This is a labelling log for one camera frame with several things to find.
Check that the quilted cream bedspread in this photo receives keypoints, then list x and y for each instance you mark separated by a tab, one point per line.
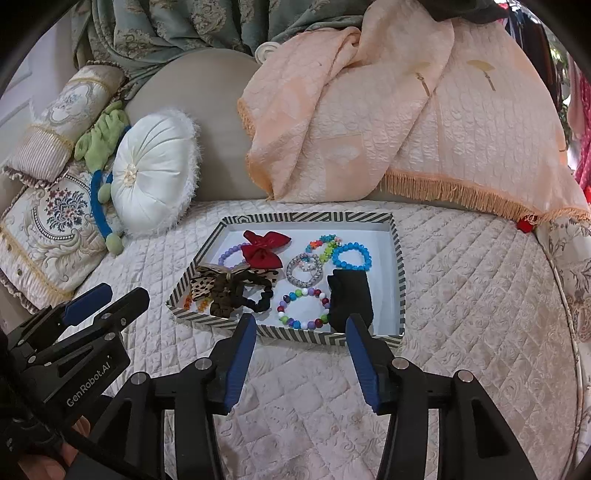
480	295

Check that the floral cream bed skirt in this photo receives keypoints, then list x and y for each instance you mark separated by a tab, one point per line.
567	242

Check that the hanging red clothes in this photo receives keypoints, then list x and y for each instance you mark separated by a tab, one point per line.
578	117

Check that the leopard print bow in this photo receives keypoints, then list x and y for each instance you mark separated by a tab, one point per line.
209	277

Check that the black velvet pouch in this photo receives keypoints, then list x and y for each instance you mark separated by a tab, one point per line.
350	294

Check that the left hand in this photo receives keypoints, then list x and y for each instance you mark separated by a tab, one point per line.
49	458

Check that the floral embroidered pillow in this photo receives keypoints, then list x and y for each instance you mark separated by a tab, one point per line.
50	242

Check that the beige upholstered headboard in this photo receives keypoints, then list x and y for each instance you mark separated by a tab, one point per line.
206	85

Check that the peach fringed blanket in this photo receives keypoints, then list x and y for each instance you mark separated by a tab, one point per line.
433	111

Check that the striped black white tray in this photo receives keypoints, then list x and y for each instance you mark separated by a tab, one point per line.
321	242

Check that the brown scrunchie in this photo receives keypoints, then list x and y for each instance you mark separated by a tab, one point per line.
226	295

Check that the red satin bow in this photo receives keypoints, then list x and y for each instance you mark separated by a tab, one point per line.
260	251

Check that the round white satin cushion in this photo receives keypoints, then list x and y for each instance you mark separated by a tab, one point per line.
156	172

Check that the green damask curtain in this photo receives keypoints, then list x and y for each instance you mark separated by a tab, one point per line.
142	36

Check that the black scrunchie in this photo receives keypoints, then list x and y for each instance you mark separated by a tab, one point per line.
247	279

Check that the cream bolster pillow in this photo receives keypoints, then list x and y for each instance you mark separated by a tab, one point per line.
47	145

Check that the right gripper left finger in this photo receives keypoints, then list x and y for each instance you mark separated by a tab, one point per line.
230	358

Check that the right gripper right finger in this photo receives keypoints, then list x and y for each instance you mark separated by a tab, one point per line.
372	359

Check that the green blue plush toy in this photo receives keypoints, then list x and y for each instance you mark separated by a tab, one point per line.
95	147

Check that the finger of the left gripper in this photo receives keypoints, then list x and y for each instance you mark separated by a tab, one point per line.
87	304
122	313

